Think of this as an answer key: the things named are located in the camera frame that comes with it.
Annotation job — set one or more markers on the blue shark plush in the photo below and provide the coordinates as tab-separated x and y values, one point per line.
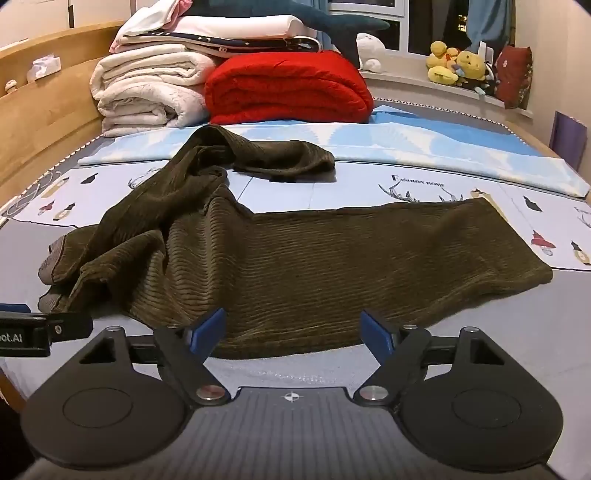
332	23

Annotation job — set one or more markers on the blue curtain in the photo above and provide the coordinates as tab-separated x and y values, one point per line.
489	23

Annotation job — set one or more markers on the wooden headboard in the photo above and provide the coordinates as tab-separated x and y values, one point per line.
51	115

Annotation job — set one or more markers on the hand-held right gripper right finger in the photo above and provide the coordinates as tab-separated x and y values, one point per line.
374	330

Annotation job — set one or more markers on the yellow duck plush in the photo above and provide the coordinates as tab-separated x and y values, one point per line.
441	62

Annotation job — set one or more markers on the tissue box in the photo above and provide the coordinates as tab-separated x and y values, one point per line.
44	68

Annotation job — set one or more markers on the white windowsill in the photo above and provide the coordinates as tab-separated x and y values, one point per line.
415	87

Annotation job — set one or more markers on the red folded quilt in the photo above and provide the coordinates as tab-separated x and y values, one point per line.
286	87

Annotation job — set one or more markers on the printed white bed sheet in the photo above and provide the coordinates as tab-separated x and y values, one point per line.
360	184

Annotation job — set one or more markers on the dark red cushion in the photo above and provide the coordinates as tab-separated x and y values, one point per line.
513	76

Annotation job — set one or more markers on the white folded cloth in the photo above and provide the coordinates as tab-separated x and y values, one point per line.
147	16

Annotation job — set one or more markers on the window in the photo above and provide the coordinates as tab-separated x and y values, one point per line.
415	23

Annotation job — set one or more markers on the white folded blanket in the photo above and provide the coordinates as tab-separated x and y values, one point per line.
147	69

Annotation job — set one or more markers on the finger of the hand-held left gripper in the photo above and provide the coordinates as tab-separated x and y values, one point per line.
71	327

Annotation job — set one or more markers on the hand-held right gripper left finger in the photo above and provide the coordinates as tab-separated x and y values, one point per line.
210	330

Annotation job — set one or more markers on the purple board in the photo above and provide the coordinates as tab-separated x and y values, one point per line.
569	138

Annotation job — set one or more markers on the white seal plush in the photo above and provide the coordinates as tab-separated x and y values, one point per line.
371	50

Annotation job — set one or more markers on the light blue patterned blanket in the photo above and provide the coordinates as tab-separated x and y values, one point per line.
415	143

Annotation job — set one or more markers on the small white figurine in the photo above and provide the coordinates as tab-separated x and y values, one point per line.
11	86

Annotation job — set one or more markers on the yellow bear plush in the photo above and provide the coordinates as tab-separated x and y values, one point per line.
472	64

